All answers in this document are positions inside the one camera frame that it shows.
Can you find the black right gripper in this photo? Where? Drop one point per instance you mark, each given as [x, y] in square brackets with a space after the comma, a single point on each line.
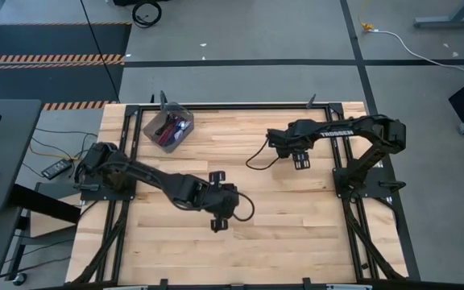
[286, 141]

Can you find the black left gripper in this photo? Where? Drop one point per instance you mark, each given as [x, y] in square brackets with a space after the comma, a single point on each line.
[224, 201]

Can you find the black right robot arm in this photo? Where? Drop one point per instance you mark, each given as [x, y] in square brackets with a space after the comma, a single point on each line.
[361, 129]

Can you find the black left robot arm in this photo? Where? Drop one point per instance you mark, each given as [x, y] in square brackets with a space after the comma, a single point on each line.
[175, 187]

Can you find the transparent grey plastic bin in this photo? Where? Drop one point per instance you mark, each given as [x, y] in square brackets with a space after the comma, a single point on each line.
[153, 129]

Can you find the silver aluminium bar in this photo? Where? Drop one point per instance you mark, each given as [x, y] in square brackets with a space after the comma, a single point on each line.
[349, 287]
[125, 288]

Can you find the yellow power plug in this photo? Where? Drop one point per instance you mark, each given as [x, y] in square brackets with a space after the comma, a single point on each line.
[367, 26]

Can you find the black power adapter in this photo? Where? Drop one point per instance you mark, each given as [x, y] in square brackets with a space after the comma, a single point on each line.
[56, 168]

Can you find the black desk beam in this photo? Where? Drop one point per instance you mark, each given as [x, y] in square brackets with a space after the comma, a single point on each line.
[42, 203]

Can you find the grey metal table leg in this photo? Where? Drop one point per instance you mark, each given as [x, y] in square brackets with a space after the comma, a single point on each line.
[449, 21]

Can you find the black caster wheel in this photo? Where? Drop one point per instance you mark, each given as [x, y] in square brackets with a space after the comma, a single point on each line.
[20, 278]

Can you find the black hazard-striped floor mat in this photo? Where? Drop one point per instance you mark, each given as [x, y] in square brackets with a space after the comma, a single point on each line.
[34, 40]

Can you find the black aluminium table frame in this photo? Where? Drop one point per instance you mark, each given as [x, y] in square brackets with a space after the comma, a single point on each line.
[256, 107]

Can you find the black frame clamp lever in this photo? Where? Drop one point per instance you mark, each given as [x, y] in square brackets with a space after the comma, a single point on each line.
[311, 100]
[162, 100]

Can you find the black frame bracket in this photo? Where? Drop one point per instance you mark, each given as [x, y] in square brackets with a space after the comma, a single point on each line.
[163, 283]
[306, 282]

